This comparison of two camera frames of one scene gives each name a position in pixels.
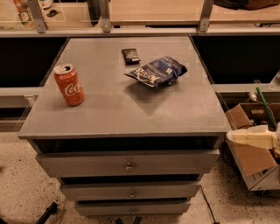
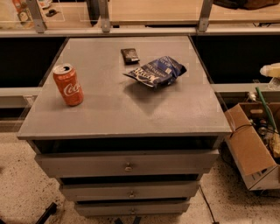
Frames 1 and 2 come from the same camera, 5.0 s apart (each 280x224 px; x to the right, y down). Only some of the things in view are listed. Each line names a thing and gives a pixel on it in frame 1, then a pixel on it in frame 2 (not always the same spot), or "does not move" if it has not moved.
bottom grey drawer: [132, 208] does not move
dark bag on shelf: [247, 4] does not move
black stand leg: [52, 209] does not move
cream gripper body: [253, 139] → [271, 70]
